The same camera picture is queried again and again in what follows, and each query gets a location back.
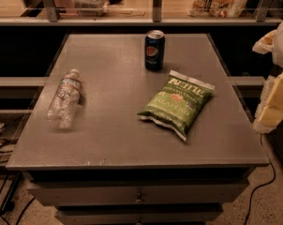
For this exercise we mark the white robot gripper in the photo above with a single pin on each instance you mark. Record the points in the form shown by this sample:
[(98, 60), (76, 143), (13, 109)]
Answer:
[(269, 113)]

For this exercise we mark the green jalapeno chip bag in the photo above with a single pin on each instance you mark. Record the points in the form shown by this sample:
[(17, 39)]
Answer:
[(178, 103)]

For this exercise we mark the snack bag on shelf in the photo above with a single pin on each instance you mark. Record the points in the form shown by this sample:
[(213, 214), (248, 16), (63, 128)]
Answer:
[(216, 8)]

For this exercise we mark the metal shelf rack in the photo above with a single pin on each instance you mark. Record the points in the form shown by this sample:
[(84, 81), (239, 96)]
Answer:
[(131, 12)]

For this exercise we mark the blue Pepsi can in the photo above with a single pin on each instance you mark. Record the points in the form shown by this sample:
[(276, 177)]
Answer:
[(154, 50)]

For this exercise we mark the grey drawer cabinet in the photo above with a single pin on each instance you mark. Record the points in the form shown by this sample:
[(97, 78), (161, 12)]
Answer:
[(112, 167)]

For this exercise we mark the clear plastic container on shelf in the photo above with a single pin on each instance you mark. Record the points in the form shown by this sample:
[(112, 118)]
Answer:
[(93, 8)]

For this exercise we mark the clear plastic water bottle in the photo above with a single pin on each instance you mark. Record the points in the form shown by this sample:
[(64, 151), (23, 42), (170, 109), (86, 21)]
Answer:
[(65, 101)]

